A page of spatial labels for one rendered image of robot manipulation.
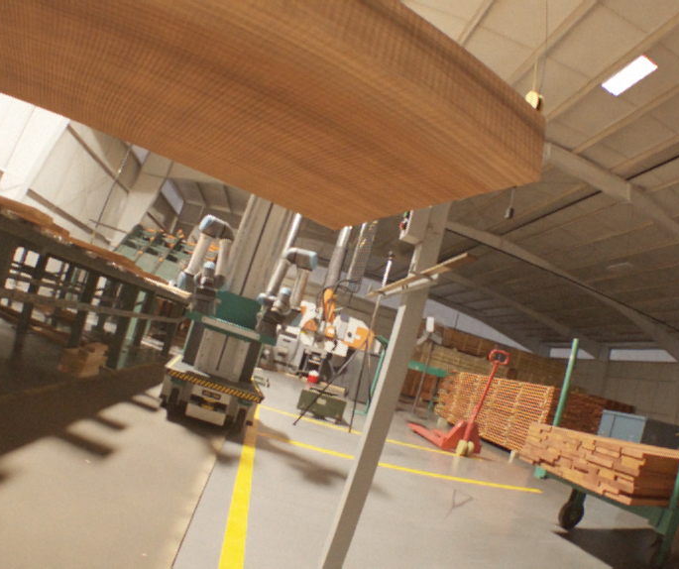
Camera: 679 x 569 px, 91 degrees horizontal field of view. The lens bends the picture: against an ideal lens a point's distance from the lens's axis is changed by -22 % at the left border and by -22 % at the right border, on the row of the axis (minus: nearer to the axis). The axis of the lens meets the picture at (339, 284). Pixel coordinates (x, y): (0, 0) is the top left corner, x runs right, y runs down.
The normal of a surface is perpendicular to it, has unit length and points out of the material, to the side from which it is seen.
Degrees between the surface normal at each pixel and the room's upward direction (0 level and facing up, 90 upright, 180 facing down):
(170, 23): 180
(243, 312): 90
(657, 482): 90
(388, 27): 90
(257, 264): 90
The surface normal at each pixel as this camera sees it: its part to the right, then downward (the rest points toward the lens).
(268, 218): 0.27, -0.07
